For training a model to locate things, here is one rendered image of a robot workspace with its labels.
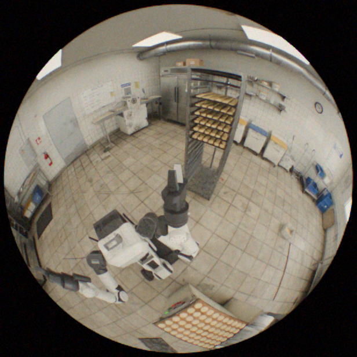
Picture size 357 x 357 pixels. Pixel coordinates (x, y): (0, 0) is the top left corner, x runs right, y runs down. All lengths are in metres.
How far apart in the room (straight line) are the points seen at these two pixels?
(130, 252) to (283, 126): 3.97
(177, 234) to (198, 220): 1.40
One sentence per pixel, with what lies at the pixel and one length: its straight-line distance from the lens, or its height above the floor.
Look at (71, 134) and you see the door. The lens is 4.16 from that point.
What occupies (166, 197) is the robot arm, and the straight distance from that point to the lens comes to 0.31.
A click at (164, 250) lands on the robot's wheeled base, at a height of 0.17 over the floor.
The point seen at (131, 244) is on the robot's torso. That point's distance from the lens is 0.63.
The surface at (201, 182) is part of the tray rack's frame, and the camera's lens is 1.99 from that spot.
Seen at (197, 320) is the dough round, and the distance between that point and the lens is 0.94.
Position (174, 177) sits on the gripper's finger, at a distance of 0.31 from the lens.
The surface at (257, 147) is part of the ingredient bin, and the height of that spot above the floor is 0.27.
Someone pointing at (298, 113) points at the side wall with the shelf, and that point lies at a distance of 3.86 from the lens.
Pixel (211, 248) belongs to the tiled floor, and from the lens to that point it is 1.77.
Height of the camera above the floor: 1.70
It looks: 51 degrees down
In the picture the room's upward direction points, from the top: straight up
